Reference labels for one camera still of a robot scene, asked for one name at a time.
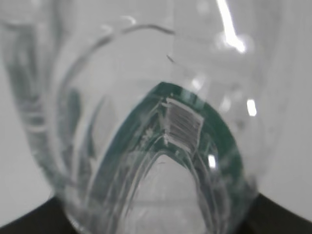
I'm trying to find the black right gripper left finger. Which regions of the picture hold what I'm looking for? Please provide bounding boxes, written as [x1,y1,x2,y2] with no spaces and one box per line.
[0,197,73,234]

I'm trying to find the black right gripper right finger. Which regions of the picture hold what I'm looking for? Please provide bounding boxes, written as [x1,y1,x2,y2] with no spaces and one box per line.
[243,195,312,234]

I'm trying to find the clear water bottle green label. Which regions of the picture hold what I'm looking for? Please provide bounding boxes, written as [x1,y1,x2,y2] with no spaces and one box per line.
[0,0,299,234]

